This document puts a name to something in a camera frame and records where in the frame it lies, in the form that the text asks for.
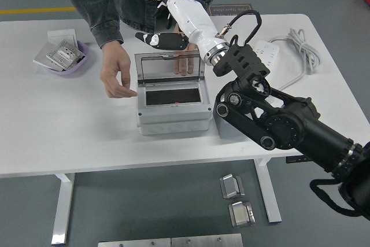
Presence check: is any grey metal floor plate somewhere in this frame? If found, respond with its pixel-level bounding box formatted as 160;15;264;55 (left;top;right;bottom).
97;238;172;247
171;233;243;247

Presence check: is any silver metal bracket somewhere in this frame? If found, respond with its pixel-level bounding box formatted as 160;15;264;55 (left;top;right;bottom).
219;173;246;200
227;200;257;228

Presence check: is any grey electrical box with lid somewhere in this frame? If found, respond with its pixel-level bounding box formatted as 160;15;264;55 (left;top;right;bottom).
134;50;213;135

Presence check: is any grey cube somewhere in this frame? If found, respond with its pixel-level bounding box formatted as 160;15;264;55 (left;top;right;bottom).
212;105;247;139

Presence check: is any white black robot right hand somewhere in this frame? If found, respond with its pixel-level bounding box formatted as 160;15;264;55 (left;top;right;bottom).
135;0;231;64

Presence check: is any white power strip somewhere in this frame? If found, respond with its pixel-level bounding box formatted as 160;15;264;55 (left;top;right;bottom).
251;40;280;72

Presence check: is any purple plastic tray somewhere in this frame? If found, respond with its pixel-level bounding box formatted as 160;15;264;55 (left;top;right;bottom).
40;40;90;76

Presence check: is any white flat wall plate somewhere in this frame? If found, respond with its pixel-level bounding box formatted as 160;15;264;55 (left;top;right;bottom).
32;41;63;72

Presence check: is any white square switch plate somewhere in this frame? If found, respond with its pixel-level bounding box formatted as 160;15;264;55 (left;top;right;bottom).
47;28;78;49

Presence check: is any black table control panel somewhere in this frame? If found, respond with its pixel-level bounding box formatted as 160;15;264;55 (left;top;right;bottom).
286;156;312;164

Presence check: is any dark floor sign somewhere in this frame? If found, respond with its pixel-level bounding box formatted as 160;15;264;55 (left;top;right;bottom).
208;3;255;16

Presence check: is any person's right hand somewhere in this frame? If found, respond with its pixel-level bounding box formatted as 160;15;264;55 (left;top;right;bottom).
99;43;138;99

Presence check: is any person's left hand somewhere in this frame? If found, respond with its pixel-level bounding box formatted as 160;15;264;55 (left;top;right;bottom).
172;23;201;77

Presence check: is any white power cable with plug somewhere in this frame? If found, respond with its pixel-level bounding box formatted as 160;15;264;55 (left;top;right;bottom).
267;28;321;93

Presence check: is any white socket panel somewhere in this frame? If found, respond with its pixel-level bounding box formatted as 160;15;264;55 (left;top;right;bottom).
46;40;86;72

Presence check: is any yellow floor tape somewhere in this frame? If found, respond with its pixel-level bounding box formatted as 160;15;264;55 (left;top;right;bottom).
0;6;75;16

